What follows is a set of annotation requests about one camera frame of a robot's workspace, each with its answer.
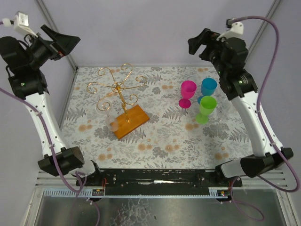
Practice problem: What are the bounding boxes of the blue wine glass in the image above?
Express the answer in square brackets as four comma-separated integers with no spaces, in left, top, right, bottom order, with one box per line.
[198,78,217,104]

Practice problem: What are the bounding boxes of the pink wine glass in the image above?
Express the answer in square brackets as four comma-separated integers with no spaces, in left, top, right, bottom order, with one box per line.
[178,80,197,109]

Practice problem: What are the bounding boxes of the clear wine glass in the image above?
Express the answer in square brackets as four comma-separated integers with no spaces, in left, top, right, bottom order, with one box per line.
[95,99,119,132]
[217,99,233,118]

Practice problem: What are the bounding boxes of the green wine glass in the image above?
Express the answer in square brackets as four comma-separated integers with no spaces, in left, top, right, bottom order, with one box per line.
[195,96,217,124]

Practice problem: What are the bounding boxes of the clear wine glass front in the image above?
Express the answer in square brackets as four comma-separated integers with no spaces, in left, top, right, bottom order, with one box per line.
[95,99,119,132]

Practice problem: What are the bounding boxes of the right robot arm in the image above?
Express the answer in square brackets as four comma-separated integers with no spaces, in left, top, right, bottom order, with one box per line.
[188,28,293,178]

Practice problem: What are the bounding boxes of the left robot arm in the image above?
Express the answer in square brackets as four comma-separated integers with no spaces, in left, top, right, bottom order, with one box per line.
[0,25,96,177]

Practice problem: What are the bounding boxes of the floral table mat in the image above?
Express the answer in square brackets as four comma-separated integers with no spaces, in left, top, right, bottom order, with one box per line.
[62,67,253,169]

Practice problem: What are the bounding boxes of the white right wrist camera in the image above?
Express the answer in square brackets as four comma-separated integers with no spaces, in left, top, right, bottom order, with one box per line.
[216,19,244,41]

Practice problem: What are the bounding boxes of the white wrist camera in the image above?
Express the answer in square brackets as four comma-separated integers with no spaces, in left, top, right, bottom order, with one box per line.
[0,11,38,38]
[216,19,244,41]

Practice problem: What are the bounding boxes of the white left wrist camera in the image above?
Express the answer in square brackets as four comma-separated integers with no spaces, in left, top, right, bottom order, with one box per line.
[0,11,38,38]

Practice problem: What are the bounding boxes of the gold wire glass rack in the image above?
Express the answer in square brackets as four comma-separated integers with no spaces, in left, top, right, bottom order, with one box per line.
[86,62,151,141]

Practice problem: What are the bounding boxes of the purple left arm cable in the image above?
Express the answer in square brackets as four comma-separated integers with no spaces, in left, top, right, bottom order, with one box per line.
[0,20,101,226]

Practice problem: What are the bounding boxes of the white slotted cable duct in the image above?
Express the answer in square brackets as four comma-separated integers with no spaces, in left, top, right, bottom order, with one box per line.
[43,188,105,198]

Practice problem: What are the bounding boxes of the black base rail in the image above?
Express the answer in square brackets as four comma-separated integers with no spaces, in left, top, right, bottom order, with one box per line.
[82,163,242,196]

